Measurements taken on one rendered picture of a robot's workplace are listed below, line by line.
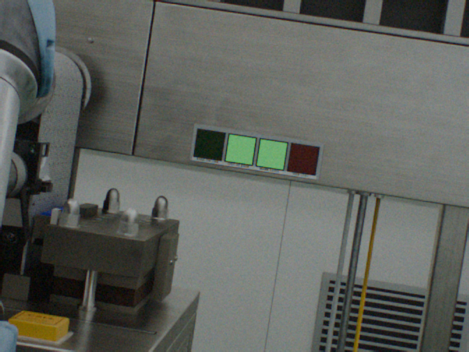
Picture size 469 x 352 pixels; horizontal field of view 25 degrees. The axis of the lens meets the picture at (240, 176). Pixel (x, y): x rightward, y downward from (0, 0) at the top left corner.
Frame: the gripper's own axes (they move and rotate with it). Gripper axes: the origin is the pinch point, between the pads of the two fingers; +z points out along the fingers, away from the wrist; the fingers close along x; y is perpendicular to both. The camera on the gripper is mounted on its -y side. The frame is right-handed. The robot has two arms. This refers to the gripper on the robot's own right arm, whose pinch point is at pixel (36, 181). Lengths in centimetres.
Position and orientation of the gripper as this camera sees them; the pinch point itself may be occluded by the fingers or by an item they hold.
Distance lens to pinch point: 176.5
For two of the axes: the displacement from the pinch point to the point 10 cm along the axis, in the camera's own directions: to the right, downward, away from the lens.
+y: 1.5, -9.9, -0.5
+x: -9.9, -1.5, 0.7
